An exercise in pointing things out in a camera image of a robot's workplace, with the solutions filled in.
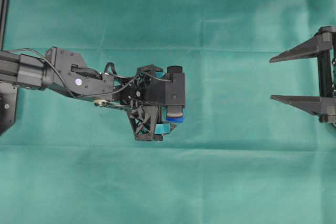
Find blue block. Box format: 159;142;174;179
166;115;184;124

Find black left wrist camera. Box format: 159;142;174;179
145;66;185;117

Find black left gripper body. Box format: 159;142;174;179
112;65;176;141

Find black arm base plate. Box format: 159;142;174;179
0;83;18;135

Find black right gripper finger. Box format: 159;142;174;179
269;36;319;63
270;94;321;115

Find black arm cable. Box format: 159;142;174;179
10;48;176;99

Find black aluminium frame rail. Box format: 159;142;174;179
0;0;13;50

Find green table cloth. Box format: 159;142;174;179
1;0;335;223

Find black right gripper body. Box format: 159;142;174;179
316;26;335;126

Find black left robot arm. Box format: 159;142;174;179
1;47;185;141

